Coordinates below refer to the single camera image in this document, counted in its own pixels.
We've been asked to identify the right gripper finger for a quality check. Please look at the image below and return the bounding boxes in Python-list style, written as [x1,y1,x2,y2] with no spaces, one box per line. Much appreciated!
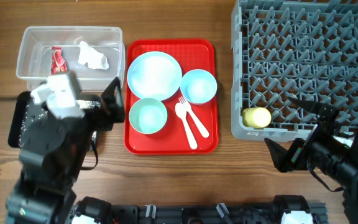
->
[288,97,339,120]
[264,138,294,173]

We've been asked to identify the white tissue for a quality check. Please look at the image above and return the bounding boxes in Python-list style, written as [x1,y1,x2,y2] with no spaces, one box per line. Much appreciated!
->
[78,41,109,70]

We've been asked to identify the green bowl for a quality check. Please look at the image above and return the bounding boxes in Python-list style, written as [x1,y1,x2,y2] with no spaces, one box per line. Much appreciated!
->
[129,98,168,134]

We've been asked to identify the yellow cup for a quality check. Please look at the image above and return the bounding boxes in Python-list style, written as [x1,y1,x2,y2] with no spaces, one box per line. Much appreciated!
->
[242,107,272,129]

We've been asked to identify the red snack wrapper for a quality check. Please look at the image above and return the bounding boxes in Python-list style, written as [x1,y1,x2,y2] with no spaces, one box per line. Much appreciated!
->
[51,47,67,75]

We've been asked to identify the light blue bowl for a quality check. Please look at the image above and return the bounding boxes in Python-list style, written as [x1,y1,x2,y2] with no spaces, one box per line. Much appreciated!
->
[180,69,218,105]

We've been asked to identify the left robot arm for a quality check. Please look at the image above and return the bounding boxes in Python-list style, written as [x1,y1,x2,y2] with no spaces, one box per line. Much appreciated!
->
[6,78,125,223]

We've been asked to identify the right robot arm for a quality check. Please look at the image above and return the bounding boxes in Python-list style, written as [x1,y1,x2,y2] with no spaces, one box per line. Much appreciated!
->
[265,98,358,223]

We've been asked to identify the clear plastic waste bin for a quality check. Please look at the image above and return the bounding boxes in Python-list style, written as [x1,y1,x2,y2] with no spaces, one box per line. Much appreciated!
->
[16,26,126,92]

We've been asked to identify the black food waste tray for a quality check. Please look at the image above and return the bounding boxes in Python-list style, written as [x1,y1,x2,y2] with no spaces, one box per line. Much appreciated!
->
[7,91,102,148]

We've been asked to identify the grey dishwasher rack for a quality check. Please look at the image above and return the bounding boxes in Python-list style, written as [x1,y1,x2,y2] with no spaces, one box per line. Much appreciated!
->
[231,0,358,142]

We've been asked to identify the food scraps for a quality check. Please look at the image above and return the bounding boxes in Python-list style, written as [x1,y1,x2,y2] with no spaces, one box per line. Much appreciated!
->
[18,100,101,148]

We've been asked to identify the light blue plate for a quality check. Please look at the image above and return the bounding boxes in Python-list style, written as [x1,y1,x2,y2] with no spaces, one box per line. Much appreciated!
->
[127,51,183,101]

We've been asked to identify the white plastic spoon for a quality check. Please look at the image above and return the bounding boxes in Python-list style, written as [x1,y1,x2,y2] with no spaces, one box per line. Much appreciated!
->
[175,103,198,150]

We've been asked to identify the white plastic fork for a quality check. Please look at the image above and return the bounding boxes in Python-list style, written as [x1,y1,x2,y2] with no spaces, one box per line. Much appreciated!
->
[179,96,209,138]

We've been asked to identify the red serving tray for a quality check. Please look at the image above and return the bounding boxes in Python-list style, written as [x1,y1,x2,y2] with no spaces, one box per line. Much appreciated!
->
[124,39,219,156]

